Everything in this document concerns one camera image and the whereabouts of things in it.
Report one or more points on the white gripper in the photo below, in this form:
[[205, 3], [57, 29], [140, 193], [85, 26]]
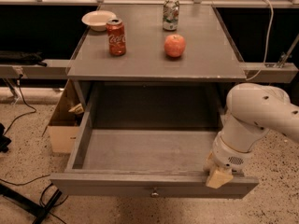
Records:
[[226, 157]]

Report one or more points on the grey top drawer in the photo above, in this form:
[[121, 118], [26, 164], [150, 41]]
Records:
[[147, 140]]

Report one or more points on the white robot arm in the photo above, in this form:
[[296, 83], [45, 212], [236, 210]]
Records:
[[254, 111]]

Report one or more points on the grey drawer cabinet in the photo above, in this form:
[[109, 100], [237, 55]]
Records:
[[146, 89]]

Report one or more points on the red apple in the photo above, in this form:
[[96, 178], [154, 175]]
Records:
[[174, 45]]

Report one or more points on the cardboard box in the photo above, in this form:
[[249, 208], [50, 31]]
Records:
[[65, 120]]

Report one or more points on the green white soda can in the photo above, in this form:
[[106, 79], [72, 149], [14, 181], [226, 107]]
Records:
[[170, 15]]

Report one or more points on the red cola can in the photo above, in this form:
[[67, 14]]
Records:
[[116, 36]]

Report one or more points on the white bowl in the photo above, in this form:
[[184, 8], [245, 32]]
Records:
[[97, 20]]

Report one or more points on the black stand base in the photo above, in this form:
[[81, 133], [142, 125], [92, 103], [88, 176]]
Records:
[[38, 211]]

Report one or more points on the black bag on rail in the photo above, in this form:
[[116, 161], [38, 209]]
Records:
[[21, 57]]

